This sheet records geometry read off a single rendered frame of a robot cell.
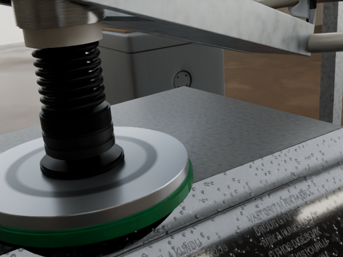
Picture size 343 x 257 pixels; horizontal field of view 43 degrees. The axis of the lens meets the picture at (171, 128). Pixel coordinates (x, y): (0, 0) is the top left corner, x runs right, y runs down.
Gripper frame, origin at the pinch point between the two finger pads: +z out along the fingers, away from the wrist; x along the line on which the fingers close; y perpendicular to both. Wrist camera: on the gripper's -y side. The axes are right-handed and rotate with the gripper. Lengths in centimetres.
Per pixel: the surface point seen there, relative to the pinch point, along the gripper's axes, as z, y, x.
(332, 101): 56, -22, -94
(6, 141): 0, 50, 66
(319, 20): 121, -107, -688
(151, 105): 1, 32, 51
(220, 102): 2, 21, 50
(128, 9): -17, 26, 79
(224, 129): 1, 20, 63
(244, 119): 2, 17, 59
